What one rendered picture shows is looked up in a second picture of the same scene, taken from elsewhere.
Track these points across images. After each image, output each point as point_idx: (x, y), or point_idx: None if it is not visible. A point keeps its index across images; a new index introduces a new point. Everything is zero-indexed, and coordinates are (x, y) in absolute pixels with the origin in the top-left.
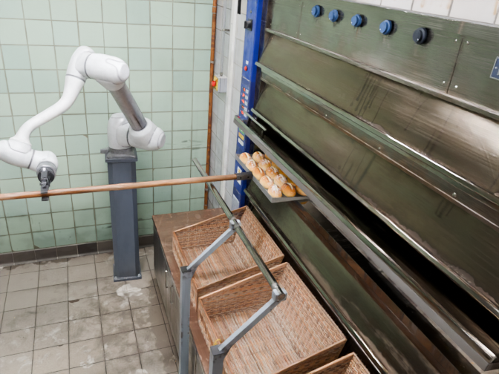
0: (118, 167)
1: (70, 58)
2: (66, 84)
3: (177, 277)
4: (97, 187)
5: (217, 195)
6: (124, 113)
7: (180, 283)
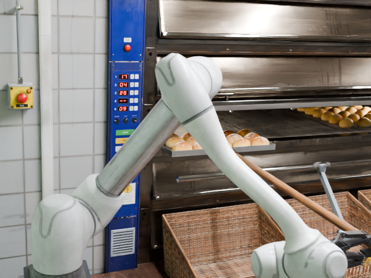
0: None
1: (192, 80)
2: (218, 125)
3: None
4: (330, 212)
5: (276, 167)
6: (148, 161)
7: None
